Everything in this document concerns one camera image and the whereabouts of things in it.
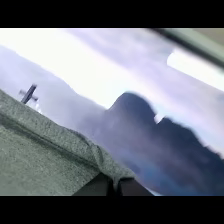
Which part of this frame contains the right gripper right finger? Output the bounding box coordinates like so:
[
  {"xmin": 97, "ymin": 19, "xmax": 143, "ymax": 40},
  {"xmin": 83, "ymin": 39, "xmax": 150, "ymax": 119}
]
[{"xmin": 118, "ymin": 177, "xmax": 155, "ymax": 197}]

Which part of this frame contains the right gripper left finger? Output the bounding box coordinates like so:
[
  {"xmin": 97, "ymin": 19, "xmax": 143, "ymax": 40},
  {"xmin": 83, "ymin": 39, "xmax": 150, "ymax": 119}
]
[{"xmin": 72, "ymin": 172, "xmax": 115, "ymax": 197}]

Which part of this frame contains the grey-green garment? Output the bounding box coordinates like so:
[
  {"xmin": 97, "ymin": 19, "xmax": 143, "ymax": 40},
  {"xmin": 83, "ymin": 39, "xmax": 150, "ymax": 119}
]
[{"xmin": 0, "ymin": 89, "xmax": 136, "ymax": 197}]

